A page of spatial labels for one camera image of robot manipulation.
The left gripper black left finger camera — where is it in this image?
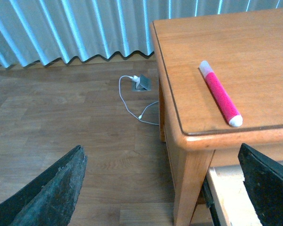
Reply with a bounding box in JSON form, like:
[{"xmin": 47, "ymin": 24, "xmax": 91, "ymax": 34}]
[{"xmin": 0, "ymin": 145, "xmax": 88, "ymax": 226}]

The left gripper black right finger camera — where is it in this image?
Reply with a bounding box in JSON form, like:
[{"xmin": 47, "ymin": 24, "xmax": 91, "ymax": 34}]
[{"xmin": 238, "ymin": 143, "xmax": 283, "ymax": 226}]

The wooden drawer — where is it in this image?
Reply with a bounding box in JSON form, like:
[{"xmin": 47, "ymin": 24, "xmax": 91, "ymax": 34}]
[{"xmin": 206, "ymin": 165, "xmax": 262, "ymax": 226}]

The pink marker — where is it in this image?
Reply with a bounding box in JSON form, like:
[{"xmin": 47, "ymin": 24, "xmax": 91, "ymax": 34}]
[{"xmin": 199, "ymin": 61, "xmax": 243, "ymax": 127}]

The wooden nightstand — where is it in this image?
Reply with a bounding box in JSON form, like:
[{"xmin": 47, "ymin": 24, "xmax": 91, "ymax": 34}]
[{"xmin": 150, "ymin": 8, "xmax": 283, "ymax": 226}]

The metal floor socket box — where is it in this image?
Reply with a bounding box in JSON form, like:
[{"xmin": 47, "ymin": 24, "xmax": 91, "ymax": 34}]
[{"xmin": 132, "ymin": 74, "xmax": 151, "ymax": 92}]

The grey pleated curtain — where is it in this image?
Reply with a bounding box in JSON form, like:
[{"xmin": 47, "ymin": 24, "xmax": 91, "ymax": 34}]
[{"xmin": 0, "ymin": 0, "xmax": 283, "ymax": 69}]

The white charger cable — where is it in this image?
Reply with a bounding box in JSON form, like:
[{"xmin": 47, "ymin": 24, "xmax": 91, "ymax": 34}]
[{"xmin": 118, "ymin": 74, "xmax": 160, "ymax": 125}]

